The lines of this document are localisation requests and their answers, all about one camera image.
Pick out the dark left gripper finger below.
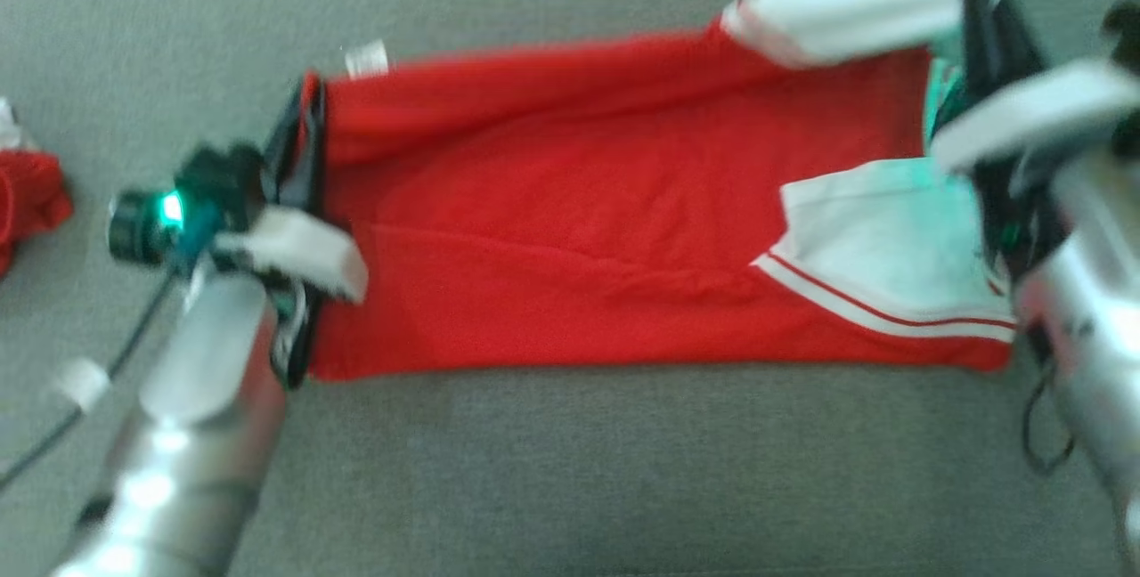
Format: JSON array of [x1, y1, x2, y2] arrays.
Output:
[[297, 73, 329, 214], [264, 82, 305, 200]]

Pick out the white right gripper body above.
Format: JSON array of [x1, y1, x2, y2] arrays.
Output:
[[930, 61, 1140, 174]]

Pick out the folded red white-striped garment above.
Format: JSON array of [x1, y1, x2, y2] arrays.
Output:
[[0, 96, 74, 277]]

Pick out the large grey sofa seat cushion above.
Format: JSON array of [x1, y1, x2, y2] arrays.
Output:
[[0, 0, 1140, 577]]

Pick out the red white sports shorts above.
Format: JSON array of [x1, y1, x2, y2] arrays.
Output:
[[303, 0, 1021, 382]]

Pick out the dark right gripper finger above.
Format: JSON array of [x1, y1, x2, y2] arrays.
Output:
[[997, 0, 1048, 85], [960, 0, 999, 102]]

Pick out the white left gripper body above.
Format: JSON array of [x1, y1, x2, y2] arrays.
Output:
[[214, 207, 369, 305]]

